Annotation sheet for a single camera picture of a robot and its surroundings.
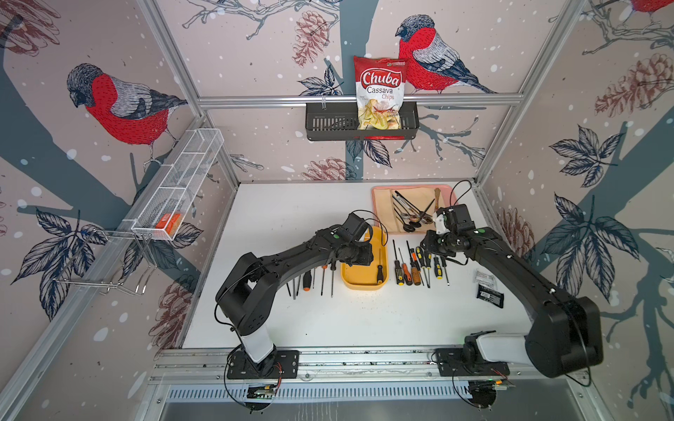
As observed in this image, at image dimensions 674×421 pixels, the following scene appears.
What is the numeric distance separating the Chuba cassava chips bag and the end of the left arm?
36cm

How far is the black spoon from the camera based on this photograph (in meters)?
1.06

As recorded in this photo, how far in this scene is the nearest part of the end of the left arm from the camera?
655 mm

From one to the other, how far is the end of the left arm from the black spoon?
1.06 ft

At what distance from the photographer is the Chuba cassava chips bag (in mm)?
831

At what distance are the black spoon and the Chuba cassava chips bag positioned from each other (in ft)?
1.21
